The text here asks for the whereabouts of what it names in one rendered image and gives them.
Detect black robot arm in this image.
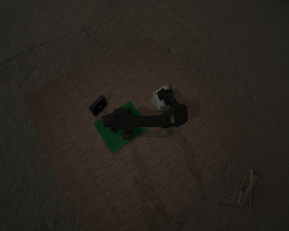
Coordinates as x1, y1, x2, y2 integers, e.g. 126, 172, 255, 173
101, 88, 188, 132

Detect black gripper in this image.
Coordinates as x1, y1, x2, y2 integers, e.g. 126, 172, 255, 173
114, 107, 134, 139

